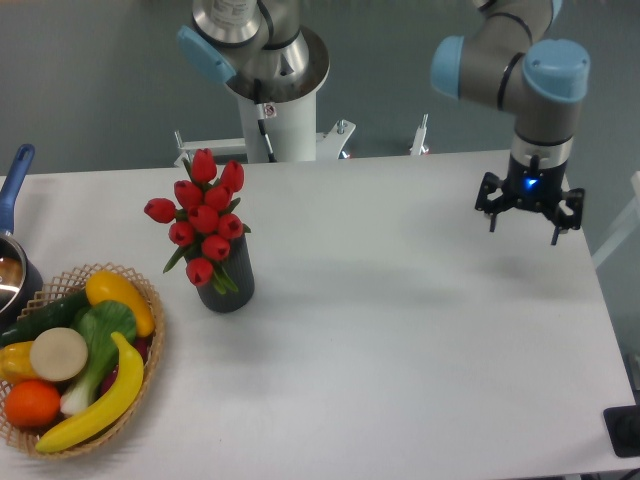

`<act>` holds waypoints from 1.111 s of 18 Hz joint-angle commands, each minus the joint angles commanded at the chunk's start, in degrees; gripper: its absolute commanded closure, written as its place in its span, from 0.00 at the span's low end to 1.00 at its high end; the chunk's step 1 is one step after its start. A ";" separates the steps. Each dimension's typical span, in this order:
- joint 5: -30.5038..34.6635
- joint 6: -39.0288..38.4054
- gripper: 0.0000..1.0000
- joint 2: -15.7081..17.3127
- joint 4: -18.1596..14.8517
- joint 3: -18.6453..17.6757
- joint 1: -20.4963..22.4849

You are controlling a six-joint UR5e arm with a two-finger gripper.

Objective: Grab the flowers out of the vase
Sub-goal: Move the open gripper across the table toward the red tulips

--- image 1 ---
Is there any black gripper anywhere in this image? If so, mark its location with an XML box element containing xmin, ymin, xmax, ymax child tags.
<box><xmin>474</xmin><ymin>135</ymin><xmax>585</xmax><ymax>246</ymax></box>

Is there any red tulip bouquet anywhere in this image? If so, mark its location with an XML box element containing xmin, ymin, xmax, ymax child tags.
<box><xmin>144</xmin><ymin>148</ymin><xmax>250</xmax><ymax>287</ymax></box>

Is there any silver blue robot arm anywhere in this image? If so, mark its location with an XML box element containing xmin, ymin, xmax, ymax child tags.
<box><xmin>430</xmin><ymin>1</ymin><xmax>591</xmax><ymax>237</ymax></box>

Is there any dark grey ribbed vase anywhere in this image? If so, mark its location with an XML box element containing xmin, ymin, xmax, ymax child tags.
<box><xmin>196</xmin><ymin>235</ymin><xmax>255</xmax><ymax>313</ymax></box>

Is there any black device at table edge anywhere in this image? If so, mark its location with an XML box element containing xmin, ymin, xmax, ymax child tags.
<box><xmin>603</xmin><ymin>405</ymin><xmax>640</xmax><ymax>458</ymax></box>

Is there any dark red fruit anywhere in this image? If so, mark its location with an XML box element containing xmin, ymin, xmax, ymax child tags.
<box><xmin>99</xmin><ymin>337</ymin><xmax>149</xmax><ymax>396</ymax></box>

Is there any yellow banana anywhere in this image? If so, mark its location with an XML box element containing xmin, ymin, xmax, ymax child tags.
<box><xmin>35</xmin><ymin>332</ymin><xmax>144</xmax><ymax>454</ymax></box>

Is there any green bok choy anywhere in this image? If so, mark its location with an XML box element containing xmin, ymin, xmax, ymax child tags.
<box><xmin>60</xmin><ymin>300</ymin><xmax>136</xmax><ymax>417</ymax></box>

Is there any dark green cucumber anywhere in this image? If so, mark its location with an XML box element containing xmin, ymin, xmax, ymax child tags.
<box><xmin>1</xmin><ymin>290</ymin><xmax>89</xmax><ymax>348</ymax></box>

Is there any beige round disc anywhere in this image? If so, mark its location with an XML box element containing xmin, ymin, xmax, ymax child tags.
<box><xmin>29</xmin><ymin>327</ymin><xmax>88</xmax><ymax>382</ymax></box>

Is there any orange fruit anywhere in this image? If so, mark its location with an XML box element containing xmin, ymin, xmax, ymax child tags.
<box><xmin>4</xmin><ymin>380</ymin><xmax>60</xmax><ymax>428</ymax></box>

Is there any yellow bell pepper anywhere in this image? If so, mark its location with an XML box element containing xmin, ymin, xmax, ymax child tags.
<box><xmin>1</xmin><ymin>341</ymin><xmax>40</xmax><ymax>385</ymax></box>

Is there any woven wicker basket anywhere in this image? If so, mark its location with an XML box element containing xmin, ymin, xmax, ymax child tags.
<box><xmin>1</xmin><ymin>263</ymin><xmax>165</xmax><ymax>460</ymax></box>

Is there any white frame at right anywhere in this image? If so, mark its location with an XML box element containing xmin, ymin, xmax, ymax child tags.
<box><xmin>591</xmin><ymin>171</ymin><xmax>639</xmax><ymax>269</ymax></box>

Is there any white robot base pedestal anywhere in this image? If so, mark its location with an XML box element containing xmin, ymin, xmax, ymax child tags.
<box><xmin>177</xmin><ymin>1</ymin><xmax>355</xmax><ymax>163</ymax></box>

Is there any blue handled saucepan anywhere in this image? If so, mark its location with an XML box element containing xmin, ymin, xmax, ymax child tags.
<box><xmin>1</xmin><ymin>144</ymin><xmax>43</xmax><ymax>330</ymax></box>

